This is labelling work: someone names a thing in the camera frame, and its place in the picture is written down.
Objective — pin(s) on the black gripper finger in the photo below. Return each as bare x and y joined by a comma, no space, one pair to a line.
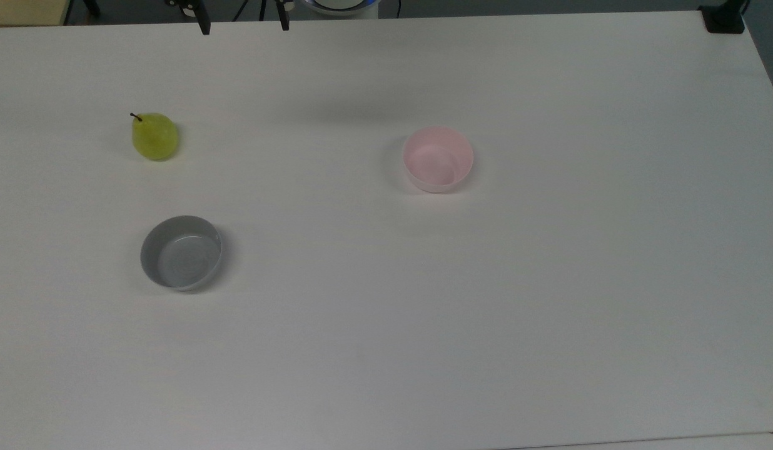
203,19
284,16

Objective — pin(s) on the green pear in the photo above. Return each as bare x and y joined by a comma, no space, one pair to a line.
155,139

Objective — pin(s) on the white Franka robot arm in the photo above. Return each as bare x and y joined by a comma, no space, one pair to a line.
340,5

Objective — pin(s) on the pink plastic bowl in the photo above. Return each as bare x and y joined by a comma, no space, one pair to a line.
438,161

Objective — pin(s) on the grey plastic bowl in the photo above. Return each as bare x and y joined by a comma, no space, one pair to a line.
181,254

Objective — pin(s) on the black stand leg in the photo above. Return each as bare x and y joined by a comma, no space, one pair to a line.
90,6

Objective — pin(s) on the light wooden furniture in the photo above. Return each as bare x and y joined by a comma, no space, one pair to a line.
25,11

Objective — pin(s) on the black table clamp mount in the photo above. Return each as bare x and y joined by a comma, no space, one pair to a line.
724,19

